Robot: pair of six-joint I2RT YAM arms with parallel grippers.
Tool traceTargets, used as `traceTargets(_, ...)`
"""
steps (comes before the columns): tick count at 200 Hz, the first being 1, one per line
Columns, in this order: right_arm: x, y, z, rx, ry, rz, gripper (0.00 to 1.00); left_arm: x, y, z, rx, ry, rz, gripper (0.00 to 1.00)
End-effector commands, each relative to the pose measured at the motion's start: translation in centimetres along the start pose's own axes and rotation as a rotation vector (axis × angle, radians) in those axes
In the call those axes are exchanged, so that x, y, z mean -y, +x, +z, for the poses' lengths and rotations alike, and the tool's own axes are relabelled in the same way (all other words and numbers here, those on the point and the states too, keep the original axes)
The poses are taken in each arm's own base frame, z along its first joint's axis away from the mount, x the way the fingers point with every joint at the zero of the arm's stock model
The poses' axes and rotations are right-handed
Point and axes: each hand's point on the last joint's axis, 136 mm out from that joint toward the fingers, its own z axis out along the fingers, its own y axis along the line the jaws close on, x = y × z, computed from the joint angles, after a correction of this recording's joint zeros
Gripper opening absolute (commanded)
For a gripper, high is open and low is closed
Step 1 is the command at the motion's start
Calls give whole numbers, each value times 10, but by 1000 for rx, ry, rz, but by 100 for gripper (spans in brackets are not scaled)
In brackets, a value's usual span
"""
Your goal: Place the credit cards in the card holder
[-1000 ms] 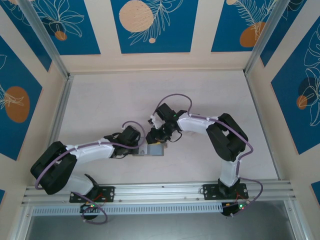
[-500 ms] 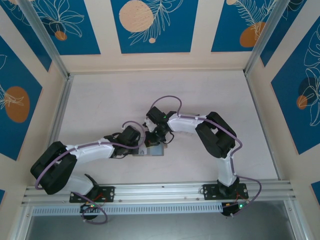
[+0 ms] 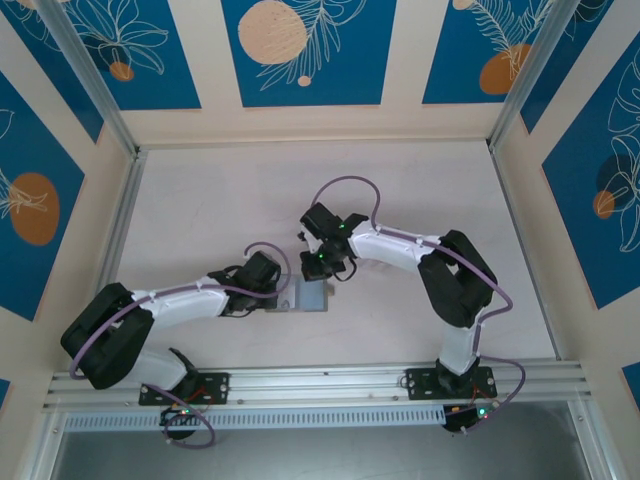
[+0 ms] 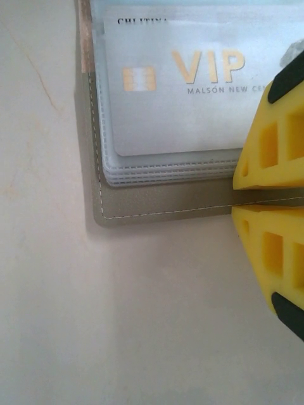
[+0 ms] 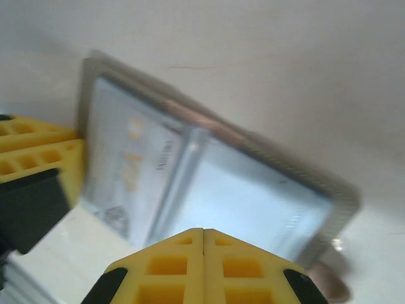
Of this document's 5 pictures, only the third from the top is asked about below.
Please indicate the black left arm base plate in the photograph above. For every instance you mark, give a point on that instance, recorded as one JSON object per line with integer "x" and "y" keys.
{"x": 220, "y": 387}

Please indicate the aluminium frame post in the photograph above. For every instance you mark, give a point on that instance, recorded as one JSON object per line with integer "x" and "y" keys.
{"x": 534, "y": 65}
{"x": 84, "y": 65}

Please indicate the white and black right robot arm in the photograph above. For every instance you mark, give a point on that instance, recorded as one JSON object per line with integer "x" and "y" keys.
{"x": 385, "y": 247}

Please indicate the black controller board green light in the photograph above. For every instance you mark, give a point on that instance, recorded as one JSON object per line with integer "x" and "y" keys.
{"x": 460, "y": 420}
{"x": 175, "y": 415}

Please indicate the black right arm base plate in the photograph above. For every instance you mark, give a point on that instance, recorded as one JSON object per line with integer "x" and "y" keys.
{"x": 420, "y": 382}

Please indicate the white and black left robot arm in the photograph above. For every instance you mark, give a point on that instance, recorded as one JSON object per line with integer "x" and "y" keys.
{"x": 185, "y": 307}

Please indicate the aluminium frame leg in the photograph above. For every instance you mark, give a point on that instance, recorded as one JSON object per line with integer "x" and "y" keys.
{"x": 592, "y": 445}
{"x": 42, "y": 445}

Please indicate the aluminium side rail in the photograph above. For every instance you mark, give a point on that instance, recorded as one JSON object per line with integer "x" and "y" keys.
{"x": 116, "y": 240}
{"x": 525, "y": 250}

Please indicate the blue floral wall panel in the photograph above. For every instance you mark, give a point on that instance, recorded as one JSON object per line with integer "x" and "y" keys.
{"x": 632, "y": 380}
{"x": 450, "y": 50}
{"x": 350, "y": 75}
{"x": 575, "y": 225}
{"x": 562, "y": 65}
{"x": 35, "y": 35}
{"x": 165, "y": 75}
{"x": 4, "y": 392}
{"x": 30, "y": 150}

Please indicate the long aluminium mounting rail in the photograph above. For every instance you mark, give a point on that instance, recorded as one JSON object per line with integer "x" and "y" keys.
{"x": 320, "y": 385}

